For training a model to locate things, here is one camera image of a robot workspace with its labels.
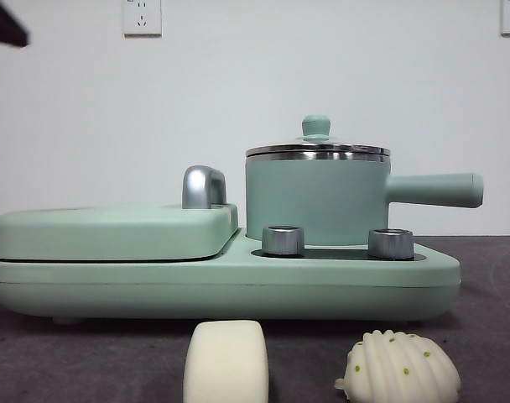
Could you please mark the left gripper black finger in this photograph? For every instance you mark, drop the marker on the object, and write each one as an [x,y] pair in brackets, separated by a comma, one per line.
[5,25]

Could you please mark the glass pot lid green knob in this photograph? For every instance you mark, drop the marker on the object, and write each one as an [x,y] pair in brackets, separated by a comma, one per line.
[316,126]

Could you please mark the white rectangular steamed bun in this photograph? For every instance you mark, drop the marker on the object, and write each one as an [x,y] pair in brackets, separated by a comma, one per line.
[225,361]

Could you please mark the white hedgehog bun green dots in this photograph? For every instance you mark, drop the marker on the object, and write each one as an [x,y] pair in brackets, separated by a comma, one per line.
[397,369]

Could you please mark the mint green griddle lid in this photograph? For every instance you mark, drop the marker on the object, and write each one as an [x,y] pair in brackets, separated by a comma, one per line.
[112,233]

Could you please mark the silver control knob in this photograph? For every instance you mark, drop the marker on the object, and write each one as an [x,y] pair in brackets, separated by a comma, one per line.
[390,243]
[282,241]

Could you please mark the mint green breakfast machine base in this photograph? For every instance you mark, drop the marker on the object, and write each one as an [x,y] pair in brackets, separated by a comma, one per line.
[238,289]

